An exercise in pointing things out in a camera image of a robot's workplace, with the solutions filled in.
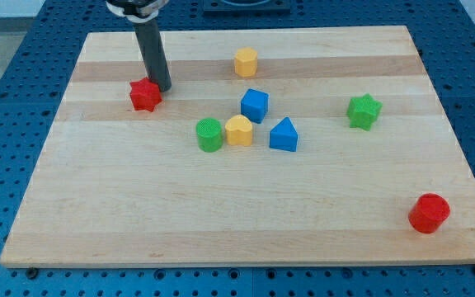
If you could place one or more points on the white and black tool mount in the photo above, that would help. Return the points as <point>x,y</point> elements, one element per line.
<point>136,9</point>

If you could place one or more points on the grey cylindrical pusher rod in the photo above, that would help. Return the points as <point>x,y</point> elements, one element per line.
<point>152,51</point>

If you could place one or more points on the red star block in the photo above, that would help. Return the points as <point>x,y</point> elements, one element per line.
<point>145,95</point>

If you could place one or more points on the green star block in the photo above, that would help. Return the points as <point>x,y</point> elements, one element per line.
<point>363,111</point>

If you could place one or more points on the yellow hexagon block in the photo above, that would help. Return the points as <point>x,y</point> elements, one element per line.
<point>245,62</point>

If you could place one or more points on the green cylinder block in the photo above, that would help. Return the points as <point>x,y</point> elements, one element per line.
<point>209,134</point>

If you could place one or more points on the blue cube block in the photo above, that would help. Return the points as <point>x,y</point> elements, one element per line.
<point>254,105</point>

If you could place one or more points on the yellow heart block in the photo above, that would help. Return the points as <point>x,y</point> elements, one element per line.
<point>239,131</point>

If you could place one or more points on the blue triangle block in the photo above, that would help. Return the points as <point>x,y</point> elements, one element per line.
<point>284,136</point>

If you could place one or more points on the wooden board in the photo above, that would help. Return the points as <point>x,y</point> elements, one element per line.
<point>119,188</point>

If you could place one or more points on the red cylinder block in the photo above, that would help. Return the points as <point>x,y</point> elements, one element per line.
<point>428,213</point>

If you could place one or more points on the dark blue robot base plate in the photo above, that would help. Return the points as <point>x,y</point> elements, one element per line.
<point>220,7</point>

